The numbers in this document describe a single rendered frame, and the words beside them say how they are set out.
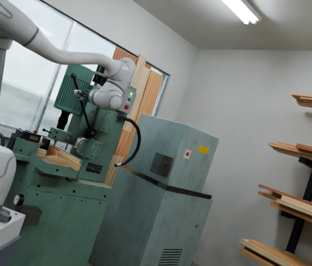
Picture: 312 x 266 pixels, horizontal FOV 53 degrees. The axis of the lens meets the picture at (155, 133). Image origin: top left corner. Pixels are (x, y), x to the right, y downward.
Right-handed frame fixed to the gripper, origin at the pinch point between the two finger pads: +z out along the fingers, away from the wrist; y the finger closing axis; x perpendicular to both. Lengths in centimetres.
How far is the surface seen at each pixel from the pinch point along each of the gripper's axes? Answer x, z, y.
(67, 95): -3.8, 18.1, 0.4
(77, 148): -36.4, 10.1, -7.1
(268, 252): -179, -49, 105
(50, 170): -32.6, -8.2, -32.4
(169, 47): -28, 158, 214
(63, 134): -27.4, 20.4, -9.7
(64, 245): -89, 2, -39
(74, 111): -14.1, 15.2, 0.3
